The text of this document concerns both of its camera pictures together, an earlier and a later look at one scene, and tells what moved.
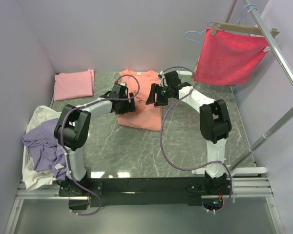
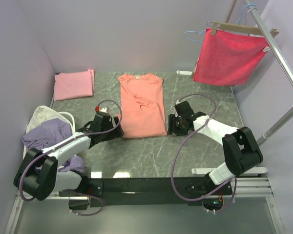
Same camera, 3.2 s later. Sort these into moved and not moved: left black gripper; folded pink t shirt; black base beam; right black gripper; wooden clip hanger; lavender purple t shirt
Moved: right black gripper; left black gripper
Not moved: lavender purple t shirt; wooden clip hanger; black base beam; folded pink t shirt
